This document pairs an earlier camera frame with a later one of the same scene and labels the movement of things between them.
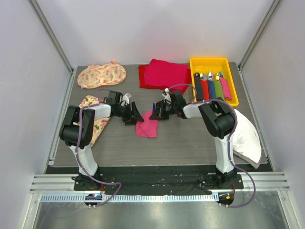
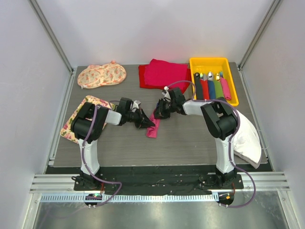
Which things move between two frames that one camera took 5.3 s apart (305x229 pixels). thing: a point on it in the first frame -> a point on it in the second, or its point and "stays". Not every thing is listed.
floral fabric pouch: x=94 y=76 stays
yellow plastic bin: x=216 y=65 stays
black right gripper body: x=167 y=109 stays
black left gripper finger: x=136 y=114 -> x=146 y=122
